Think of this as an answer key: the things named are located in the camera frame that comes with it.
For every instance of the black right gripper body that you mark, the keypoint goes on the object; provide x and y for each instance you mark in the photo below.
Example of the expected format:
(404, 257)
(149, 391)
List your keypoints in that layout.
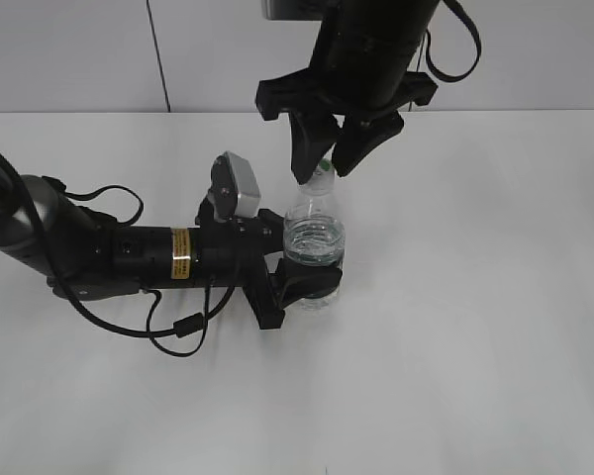
(362, 95)

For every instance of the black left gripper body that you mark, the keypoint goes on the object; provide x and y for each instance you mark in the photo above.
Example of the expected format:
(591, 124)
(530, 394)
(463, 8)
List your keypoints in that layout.
(233, 253)

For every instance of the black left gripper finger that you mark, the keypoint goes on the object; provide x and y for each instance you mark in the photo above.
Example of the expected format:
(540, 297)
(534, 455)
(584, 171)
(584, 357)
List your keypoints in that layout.
(295, 281)

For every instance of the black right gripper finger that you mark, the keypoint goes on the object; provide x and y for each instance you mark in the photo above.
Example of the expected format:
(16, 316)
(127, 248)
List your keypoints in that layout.
(359, 138)
(313, 134)

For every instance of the clear green-label water bottle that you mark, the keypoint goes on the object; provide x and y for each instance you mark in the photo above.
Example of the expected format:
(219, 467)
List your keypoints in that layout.
(314, 233)

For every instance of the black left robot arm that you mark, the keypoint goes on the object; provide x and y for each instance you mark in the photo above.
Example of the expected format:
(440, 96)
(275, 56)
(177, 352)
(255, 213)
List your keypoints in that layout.
(86, 255)

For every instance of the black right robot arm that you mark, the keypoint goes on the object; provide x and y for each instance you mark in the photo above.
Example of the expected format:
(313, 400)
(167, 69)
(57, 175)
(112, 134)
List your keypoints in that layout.
(370, 34)

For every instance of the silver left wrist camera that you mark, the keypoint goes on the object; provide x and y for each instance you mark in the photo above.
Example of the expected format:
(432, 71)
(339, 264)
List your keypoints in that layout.
(234, 191)

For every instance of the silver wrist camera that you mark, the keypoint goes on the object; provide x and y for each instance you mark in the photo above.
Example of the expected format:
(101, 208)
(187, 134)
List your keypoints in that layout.
(293, 10)
(234, 191)

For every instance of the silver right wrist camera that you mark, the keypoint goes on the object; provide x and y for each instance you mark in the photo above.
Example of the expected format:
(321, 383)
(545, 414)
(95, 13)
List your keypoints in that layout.
(293, 10)

